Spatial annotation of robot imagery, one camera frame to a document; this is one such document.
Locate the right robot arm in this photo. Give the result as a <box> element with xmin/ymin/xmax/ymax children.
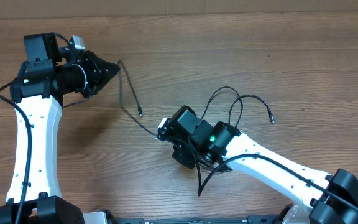
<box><xmin>158</xmin><ymin>106</ymin><xmax>358</xmax><ymax>223</ymax></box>

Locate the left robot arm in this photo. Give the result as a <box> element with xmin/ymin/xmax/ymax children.
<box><xmin>0</xmin><ymin>33</ymin><xmax>120</xmax><ymax>223</ymax></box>

